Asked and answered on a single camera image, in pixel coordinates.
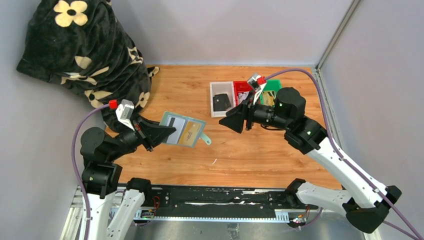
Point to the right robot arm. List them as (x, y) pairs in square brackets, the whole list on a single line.
[(364, 201)]

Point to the green plastic bin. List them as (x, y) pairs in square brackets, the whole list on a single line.
[(272, 84)]

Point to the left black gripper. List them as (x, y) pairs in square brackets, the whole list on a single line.
[(142, 134)]

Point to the red plastic bin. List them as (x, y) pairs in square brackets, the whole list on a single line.
[(240, 86)]

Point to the white plastic bin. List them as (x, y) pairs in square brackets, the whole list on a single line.
[(217, 88)]

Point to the gold cards in green bin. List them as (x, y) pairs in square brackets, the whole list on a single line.
[(268, 97)]

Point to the aluminium frame rail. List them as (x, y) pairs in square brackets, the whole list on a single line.
[(141, 211)]

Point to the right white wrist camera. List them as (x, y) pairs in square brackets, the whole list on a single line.
[(258, 84)]

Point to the gold card in holder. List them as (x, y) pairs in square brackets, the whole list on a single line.
[(189, 133)]

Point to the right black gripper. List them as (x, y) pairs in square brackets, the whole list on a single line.
[(248, 116)]

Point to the black cards in white bin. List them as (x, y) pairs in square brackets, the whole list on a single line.
[(221, 102)]

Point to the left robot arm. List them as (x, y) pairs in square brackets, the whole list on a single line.
[(100, 177)]

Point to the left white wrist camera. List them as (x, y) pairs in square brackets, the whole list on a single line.
[(123, 111)]

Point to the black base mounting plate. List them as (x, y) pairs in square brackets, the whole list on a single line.
[(219, 203)]

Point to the white cards in red bin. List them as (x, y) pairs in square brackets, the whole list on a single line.
[(242, 95)]

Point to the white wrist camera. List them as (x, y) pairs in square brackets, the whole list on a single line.
[(258, 84), (123, 111)]

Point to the black floral blanket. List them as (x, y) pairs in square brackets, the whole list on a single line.
[(81, 46)]

